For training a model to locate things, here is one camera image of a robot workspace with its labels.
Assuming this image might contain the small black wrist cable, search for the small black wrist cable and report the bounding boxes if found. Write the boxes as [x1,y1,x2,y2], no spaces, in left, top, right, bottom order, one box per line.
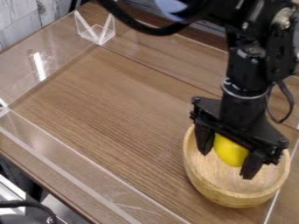
[265,81,295,124]

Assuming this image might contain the yellow lemon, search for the yellow lemon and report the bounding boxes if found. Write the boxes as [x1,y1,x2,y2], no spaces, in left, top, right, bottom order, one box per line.
[213,134,248,167]

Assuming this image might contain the clear acrylic corner bracket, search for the clear acrylic corner bracket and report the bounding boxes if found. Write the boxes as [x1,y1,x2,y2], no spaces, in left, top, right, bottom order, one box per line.
[73,10,116,46]

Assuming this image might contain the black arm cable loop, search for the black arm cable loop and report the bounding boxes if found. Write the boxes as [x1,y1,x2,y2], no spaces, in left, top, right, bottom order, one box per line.
[97,0,196,37]

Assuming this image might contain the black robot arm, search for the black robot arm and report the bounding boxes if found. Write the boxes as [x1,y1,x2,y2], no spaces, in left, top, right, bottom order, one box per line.
[154,0,297,179]

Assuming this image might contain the black cable lower left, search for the black cable lower left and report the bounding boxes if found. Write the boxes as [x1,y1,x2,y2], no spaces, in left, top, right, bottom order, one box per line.
[0,200,57,224]

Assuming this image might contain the light wooden bowl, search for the light wooden bowl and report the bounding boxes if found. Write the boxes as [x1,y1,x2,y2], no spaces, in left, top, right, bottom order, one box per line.
[181,125,291,208]

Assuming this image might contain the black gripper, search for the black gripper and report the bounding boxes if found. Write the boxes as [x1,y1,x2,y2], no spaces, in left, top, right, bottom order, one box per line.
[190,79,289,180]

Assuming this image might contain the clear acrylic enclosure walls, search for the clear acrylic enclosure walls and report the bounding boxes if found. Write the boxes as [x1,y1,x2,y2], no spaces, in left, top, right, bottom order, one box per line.
[0,16,299,224]

